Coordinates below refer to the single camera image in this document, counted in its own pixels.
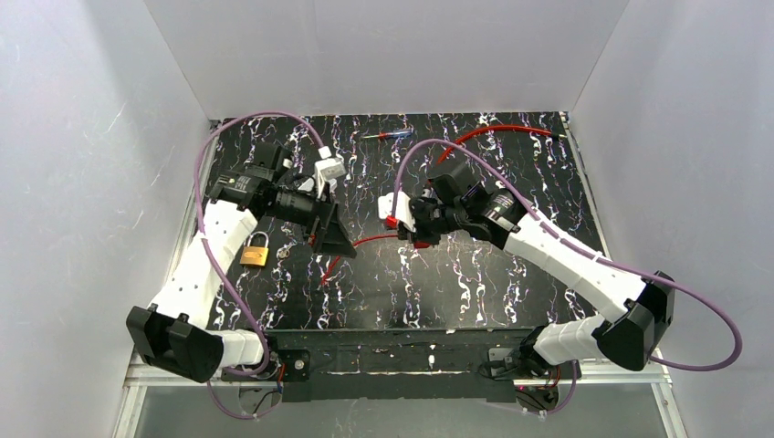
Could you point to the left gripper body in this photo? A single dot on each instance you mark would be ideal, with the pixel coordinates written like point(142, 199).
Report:
point(323, 220)

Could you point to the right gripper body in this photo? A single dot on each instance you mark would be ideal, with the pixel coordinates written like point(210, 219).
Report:
point(420, 220)

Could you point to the brass padlock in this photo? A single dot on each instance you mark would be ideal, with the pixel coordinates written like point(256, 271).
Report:
point(255, 250)

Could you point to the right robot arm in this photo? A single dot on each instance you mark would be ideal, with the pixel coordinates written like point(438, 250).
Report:
point(633, 312)

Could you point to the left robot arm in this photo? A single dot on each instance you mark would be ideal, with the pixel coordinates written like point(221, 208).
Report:
point(171, 333)

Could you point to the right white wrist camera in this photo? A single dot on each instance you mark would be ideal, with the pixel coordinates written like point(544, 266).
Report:
point(394, 210)

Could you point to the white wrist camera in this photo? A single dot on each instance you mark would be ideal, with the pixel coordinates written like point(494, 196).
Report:
point(327, 170)
point(394, 210)

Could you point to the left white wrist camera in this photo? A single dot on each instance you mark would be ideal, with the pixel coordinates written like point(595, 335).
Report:
point(327, 170)

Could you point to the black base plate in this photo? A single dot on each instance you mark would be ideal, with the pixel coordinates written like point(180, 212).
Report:
point(391, 364)

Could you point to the aluminium frame rail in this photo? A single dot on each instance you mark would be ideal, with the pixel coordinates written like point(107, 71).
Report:
point(606, 401)

